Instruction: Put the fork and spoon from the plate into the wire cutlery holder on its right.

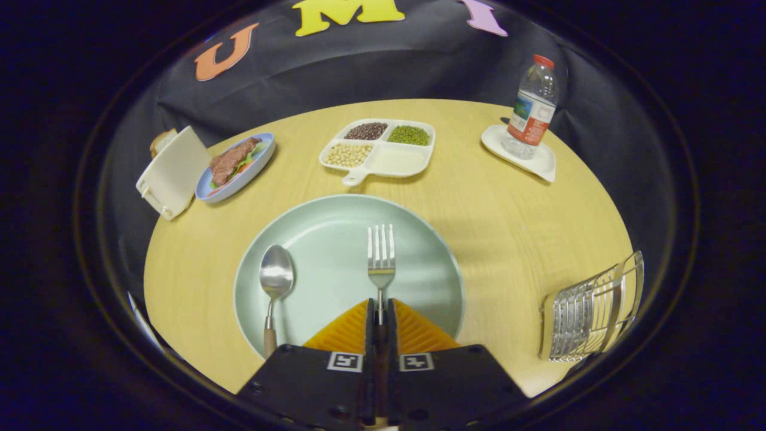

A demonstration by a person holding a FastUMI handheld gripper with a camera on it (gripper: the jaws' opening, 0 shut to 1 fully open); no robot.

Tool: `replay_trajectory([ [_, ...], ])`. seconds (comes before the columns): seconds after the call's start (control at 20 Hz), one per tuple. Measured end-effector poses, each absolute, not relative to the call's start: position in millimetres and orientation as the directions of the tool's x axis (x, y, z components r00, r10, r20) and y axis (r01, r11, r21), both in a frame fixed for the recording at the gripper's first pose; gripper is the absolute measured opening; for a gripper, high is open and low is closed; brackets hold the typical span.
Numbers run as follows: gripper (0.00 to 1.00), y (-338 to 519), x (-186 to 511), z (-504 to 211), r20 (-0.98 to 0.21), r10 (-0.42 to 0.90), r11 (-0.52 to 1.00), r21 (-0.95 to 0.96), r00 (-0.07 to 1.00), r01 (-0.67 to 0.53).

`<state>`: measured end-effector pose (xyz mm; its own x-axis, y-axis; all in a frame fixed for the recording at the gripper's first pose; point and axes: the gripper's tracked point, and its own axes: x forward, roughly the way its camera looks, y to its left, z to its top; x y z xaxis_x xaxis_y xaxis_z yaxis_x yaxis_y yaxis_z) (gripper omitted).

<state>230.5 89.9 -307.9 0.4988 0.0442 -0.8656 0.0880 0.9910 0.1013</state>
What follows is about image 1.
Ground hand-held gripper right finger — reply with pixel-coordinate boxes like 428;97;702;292
386;298;530;431

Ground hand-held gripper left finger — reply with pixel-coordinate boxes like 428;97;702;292
236;298;376;431

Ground wooden-handled metal spoon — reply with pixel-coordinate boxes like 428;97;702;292
259;244;295;360

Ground wooden-handled metal fork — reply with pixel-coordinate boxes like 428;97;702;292
367;224;396;423

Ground light green round plate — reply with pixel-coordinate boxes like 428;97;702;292
233;194;466;361

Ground blue oval plate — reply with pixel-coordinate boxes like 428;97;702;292
196;132;276;204

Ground white divided dish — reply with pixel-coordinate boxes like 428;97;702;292
319;119;436;187

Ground pale soybeans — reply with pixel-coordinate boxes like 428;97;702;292
325;142;373;168

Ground white square coaster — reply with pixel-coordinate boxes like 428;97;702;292
481;124;557;183

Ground brown steak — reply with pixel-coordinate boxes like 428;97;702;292
209;138;262;186

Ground green lettuce leaves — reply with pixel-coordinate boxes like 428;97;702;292
209;141;271;189

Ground green mung beans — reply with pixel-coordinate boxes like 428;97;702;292
387;125;431;147

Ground white toaster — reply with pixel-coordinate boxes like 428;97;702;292
136;126;211;221

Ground dark red beans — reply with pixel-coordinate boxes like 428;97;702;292
344;122;389;141

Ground clear red-capped water bottle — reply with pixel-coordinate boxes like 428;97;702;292
501;54;560;160

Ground brown toast slice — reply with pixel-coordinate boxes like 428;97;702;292
150;128;178;159

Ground black backdrop cloth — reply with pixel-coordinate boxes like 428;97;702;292
105;0;671;312

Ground metal wire basket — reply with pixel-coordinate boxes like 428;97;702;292
539;250;645;363

